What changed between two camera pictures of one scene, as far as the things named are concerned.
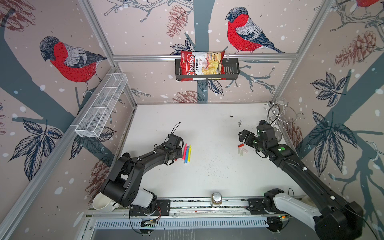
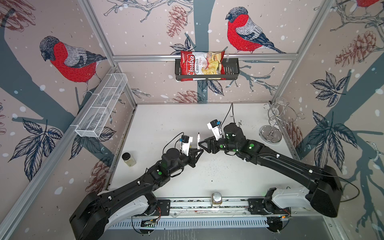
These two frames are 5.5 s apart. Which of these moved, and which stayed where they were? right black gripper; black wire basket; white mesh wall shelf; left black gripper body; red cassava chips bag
Moved: right black gripper; left black gripper body
Stayed: black wire basket; white mesh wall shelf; red cassava chips bag
